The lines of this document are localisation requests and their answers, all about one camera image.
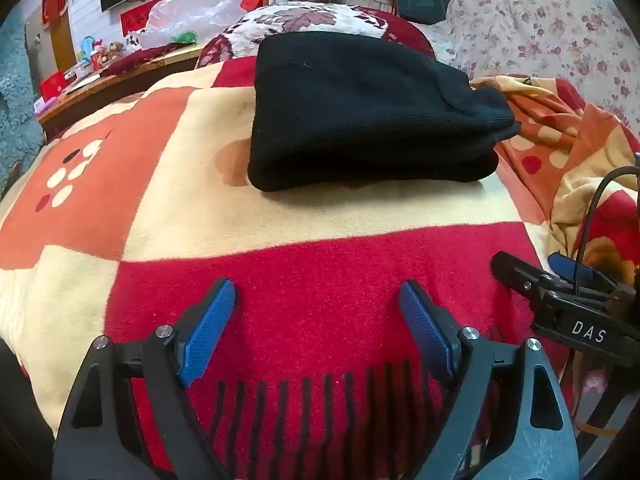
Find red box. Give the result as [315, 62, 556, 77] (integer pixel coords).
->
[40, 70, 68, 103]

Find red white floral pillow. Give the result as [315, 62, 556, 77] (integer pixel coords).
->
[195, 2, 436, 71]

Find orange dotted quilt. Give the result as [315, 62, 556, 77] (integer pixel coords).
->
[470, 75, 640, 311]

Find clear plastic bag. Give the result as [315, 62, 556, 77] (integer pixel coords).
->
[127, 0, 246, 51]

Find red paper banner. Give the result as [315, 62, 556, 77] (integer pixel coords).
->
[120, 0, 168, 36]

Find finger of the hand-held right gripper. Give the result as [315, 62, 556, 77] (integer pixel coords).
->
[548, 252, 638, 299]
[491, 251, 551, 306]

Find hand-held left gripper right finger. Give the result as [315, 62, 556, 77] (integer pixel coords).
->
[397, 280, 581, 480]

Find teal fluffy coat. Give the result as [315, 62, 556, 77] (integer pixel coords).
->
[0, 7, 48, 196]

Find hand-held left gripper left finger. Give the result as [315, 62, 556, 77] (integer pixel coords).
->
[52, 277, 237, 480]

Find small toy figures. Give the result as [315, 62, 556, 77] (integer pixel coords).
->
[75, 35, 126, 68]

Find wooden desk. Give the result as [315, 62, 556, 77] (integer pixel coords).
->
[37, 42, 206, 136]

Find black cable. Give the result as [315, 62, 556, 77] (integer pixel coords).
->
[572, 165, 640, 293]

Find black pants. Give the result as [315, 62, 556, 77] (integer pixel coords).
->
[247, 31, 516, 193]

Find red orange cream checked blanket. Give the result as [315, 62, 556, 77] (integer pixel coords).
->
[0, 57, 571, 480]

